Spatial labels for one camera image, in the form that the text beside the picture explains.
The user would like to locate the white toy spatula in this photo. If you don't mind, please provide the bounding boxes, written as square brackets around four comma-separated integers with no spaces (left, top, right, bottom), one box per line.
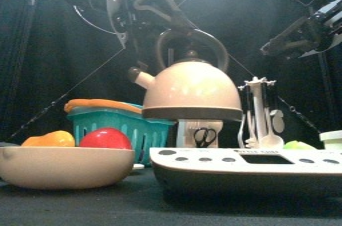
[269,83,286,134]

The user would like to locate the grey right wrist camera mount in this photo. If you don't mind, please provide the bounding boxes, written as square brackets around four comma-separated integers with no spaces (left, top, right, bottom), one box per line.
[298,34,342,59]

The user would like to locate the white utensil stand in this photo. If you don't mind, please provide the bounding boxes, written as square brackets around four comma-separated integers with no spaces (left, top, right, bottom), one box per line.
[238,76,278,149]

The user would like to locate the green toy food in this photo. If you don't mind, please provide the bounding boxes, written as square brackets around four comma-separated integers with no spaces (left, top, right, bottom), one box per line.
[284,140,318,151]

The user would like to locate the teal basket orange handles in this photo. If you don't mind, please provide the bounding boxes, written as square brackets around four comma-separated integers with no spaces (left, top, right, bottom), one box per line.
[64,98,177,166]

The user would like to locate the white toy kettle grey handle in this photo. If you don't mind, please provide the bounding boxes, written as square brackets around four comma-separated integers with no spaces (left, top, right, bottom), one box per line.
[127,28,245,123]

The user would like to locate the white toy knife block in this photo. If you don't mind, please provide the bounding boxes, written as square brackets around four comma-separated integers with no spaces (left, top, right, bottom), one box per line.
[177,119,225,149]

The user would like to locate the white toy ladle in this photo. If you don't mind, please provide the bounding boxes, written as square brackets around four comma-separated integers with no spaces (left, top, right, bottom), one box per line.
[237,86,251,149]

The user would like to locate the grey metal frame pole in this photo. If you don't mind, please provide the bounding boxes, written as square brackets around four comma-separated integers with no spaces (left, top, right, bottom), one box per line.
[167,0,177,68]

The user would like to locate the white kitchen scale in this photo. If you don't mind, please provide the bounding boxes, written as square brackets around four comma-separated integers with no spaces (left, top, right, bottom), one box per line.
[149,147,342,201]

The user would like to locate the black toy scissors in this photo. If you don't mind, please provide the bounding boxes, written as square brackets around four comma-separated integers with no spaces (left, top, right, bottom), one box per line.
[193,127,218,148]

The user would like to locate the beige plastic bowl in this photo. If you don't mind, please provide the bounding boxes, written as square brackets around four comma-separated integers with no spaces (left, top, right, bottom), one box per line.
[0,145,137,190]

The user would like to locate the red toy apple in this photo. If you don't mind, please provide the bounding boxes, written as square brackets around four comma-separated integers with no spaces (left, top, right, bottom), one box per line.
[79,127,134,150]

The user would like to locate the white plastic cup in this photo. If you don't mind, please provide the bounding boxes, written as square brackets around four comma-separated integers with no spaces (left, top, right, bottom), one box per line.
[318,130,342,151]

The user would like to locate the white toy spoon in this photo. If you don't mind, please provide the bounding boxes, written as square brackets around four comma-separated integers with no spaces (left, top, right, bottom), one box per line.
[259,108,286,150]

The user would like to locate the yellow toy fruit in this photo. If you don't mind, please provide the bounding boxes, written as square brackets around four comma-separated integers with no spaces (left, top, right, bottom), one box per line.
[20,130,76,148]

